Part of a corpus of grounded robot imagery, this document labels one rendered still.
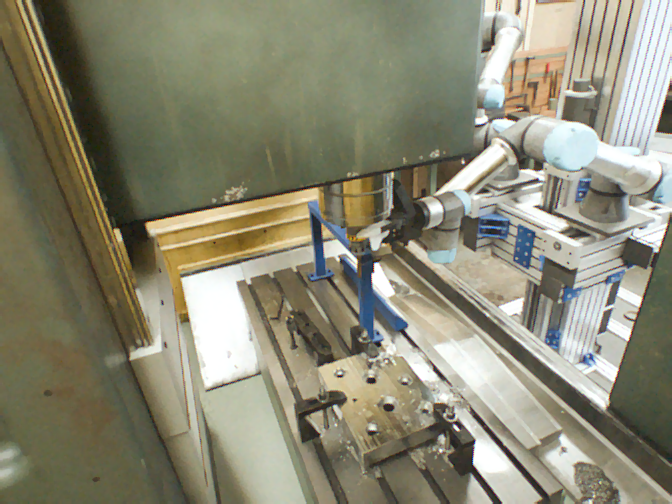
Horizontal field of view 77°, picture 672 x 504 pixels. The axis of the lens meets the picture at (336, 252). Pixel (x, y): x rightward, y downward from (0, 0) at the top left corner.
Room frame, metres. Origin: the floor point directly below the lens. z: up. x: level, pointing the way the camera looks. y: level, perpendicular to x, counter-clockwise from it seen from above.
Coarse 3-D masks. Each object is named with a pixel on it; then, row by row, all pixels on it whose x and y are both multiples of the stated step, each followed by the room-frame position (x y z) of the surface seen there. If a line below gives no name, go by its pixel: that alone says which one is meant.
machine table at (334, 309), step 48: (240, 288) 1.45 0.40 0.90; (288, 288) 1.42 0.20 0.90; (336, 288) 1.42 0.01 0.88; (288, 336) 1.13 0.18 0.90; (336, 336) 1.14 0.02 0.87; (384, 336) 1.09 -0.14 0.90; (288, 384) 0.91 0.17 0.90; (288, 432) 0.80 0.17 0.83; (336, 432) 0.73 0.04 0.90; (480, 432) 0.70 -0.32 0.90; (336, 480) 0.62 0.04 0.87; (384, 480) 0.61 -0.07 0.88; (432, 480) 0.60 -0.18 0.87; (480, 480) 0.60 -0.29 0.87; (528, 480) 0.59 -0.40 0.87
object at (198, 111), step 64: (64, 0) 0.60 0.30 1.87; (128, 0) 0.62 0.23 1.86; (192, 0) 0.65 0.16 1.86; (256, 0) 0.68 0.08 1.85; (320, 0) 0.71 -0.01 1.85; (384, 0) 0.74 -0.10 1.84; (448, 0) 0.78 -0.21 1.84; (64, 64) 0.59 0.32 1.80; (128, 64) 0.62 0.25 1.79; (192, 64) 0.64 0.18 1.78; (256, 64) 0.67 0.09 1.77; (320, 64) 0.71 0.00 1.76; (384, 64) 0.74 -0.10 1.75; (448, 64) 0.79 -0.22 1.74; (128, 128) 0.61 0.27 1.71; (192, 128) 0.64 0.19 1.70; (256, 128) 0.67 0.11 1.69; (320, 128) 0.70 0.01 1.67; (384, 128) 0.74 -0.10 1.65; (448, 128) 0.79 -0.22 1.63; (128, 192) 0.60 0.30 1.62; (192, 192) 0.63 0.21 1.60; (256, 192) 0.66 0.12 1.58
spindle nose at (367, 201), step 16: (384, 176) 0.80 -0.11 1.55; (320, 192) 0.82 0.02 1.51; (336, 192) 0.79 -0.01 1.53; (352, 192) 0.78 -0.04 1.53; (368, 192) 0.78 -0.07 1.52; (384, 192) 0.80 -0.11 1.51; (320, 208) 0.83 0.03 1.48; (336, 208) 0.79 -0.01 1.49; (352, 208) 0.78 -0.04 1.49; (368, 208) 0.78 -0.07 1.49; (384, 208) 0.80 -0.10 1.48; (336, 224) 0.79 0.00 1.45; (352, 224) 0.78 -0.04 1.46; (368, 224) 0.78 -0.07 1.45
